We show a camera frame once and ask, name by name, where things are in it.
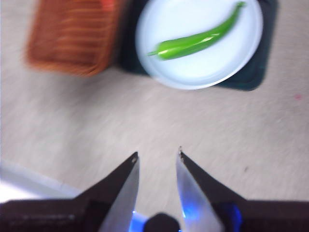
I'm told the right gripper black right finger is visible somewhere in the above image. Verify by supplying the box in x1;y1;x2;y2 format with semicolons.
175;146;309;232

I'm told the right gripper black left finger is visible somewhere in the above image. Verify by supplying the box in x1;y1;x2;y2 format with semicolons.
0;151;140;232

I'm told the long green chili pepper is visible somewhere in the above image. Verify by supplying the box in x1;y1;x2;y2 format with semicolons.
147;1;247;61

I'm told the black flat tray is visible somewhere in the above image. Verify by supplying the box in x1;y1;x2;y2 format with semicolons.
119;0;277;92

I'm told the light blue round plate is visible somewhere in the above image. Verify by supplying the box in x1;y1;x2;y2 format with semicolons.
134;0;264;91

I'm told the brown wicker basket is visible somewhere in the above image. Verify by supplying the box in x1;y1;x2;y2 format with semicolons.
23;0;122;78

